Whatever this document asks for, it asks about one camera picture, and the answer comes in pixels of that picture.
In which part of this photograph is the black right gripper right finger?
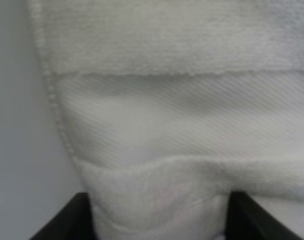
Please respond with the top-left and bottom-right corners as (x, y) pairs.
(225, 190), (302, 240)

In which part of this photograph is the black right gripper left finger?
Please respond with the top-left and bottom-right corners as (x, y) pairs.
(31, 192), (97, 240)

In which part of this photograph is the white towel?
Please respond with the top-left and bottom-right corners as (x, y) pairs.
(28, 0), (304, 240)

